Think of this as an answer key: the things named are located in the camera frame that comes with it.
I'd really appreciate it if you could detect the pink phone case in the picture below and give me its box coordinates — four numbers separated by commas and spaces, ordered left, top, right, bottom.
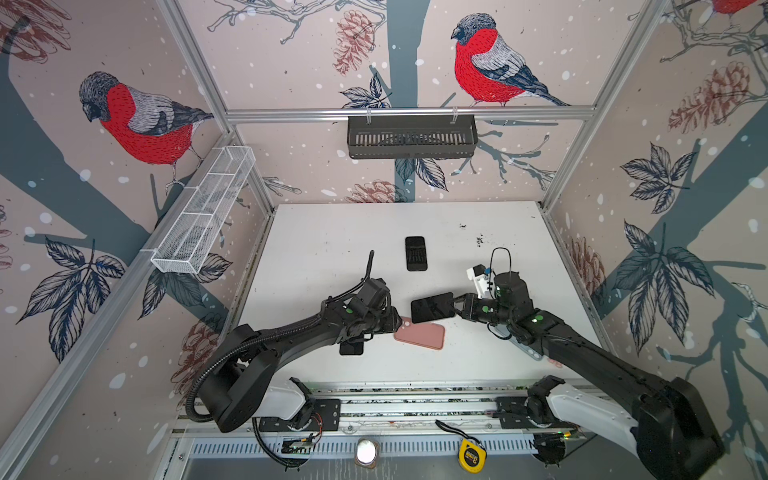
394, 317, 445, 350

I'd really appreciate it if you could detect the black phone horizontal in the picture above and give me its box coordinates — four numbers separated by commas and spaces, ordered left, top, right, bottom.
411, 292, 456, 324

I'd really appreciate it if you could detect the black phone diagonal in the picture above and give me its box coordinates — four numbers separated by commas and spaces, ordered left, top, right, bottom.
405, 236, 428, 272

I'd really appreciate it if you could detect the light blue phone case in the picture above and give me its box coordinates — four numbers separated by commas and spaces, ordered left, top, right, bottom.
509, 337, 544, 361

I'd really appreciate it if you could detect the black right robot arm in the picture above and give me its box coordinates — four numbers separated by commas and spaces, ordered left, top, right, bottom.
458, 265, 725, 479

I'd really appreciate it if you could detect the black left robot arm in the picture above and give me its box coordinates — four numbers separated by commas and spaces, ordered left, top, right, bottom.
184, 278, 402, 433

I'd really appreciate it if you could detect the black phone upright left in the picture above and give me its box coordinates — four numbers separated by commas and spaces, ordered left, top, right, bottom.
339, 338, 365, 356

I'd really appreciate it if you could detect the yellow tape measure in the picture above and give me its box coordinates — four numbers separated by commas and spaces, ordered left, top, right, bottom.
435, 420, 487, 474

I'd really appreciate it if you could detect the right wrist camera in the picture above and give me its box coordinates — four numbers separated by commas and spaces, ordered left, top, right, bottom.
467, 264, 492, 299

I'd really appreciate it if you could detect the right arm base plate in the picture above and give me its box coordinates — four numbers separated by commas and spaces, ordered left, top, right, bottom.
492, 396, 578, 431

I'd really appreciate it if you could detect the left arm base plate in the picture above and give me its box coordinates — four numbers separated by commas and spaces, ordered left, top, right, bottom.
258, 399, 341, 432

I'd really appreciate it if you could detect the black wire basket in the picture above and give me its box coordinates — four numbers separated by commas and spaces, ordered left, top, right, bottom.
347, 115, 478, 160

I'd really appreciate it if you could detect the white wire basket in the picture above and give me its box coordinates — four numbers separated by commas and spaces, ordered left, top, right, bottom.
151, 146, 255, 274

